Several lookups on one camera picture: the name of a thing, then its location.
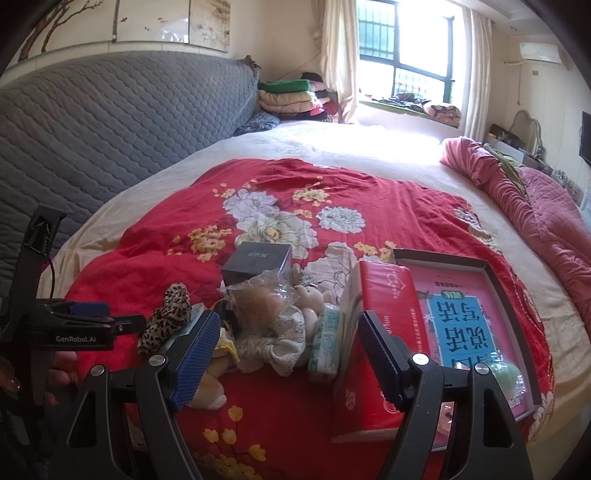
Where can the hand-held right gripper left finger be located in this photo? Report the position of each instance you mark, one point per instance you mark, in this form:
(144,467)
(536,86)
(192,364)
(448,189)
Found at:
(196,357)

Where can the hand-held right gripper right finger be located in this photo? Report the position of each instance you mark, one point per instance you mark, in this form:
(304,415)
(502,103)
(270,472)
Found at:
(379,364)

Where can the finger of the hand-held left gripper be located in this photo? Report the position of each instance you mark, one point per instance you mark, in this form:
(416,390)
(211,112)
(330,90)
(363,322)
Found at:
(83,330)

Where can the white floral scrunchie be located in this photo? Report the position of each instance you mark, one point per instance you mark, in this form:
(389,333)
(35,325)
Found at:
(286,334)

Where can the framed pink book tray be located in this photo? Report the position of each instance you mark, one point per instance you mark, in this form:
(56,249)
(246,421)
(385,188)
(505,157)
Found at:
(508,295)

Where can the person's left hand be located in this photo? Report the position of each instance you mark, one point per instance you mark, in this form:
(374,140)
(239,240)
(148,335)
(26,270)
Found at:
(60,371)

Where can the white teddy bear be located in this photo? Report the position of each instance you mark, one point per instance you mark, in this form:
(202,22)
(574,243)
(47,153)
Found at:
(210,392)

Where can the leopard print scrunchie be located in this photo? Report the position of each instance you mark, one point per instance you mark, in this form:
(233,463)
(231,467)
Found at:
(168,314)

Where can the green white tissue pack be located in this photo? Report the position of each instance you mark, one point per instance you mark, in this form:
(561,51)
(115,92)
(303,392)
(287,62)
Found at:
(327,341)

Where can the red tissue package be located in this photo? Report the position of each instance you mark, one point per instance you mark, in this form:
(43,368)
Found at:
(378,295)

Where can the clear plastic bag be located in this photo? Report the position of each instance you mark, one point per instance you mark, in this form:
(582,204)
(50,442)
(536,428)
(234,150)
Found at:
(254,297)

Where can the pink children's book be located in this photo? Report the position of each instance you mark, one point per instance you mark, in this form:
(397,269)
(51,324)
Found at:
(461,323)

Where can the small beige teddy bear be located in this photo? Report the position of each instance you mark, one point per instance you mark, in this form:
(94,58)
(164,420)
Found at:
(311,297)

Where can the black square box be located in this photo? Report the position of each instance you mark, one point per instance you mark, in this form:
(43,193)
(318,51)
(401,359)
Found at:
(254,263)

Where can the grey quilted headboard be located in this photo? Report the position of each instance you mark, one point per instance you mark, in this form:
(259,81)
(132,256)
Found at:
(115,129)

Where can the red floral blanket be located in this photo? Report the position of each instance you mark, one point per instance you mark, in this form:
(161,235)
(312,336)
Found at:
(369,194)

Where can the pink quilt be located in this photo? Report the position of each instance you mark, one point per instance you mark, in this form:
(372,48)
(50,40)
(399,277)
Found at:
(545,221)

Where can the bed with cream sheet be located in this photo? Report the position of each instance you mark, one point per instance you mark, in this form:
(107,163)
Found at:
(346,138)

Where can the dark patterned pillow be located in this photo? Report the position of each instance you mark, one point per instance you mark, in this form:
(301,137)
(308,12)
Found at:
(256,124)

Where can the cluttered dresser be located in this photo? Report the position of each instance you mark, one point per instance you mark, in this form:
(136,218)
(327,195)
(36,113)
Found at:
(531,159)

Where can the clothes on window sill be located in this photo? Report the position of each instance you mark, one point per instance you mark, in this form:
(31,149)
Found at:
(415,104)

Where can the stack of folded clothes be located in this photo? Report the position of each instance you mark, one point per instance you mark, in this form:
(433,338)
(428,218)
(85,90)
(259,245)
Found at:
(286,99)

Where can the ornate vanity mirror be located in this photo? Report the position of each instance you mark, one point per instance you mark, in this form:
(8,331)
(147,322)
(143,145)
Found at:
(526,129)

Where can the black television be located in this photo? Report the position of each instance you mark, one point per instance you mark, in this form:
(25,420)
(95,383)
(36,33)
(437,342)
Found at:
(586,138)

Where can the cream curtain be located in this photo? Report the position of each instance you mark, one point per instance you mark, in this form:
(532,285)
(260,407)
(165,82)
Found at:
(339,55)
(478,74)

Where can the barred window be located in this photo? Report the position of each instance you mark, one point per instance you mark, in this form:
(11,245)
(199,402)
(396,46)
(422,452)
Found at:
(415,41)

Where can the white air conditioner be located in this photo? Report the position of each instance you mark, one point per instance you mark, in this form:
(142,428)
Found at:
(540,51)

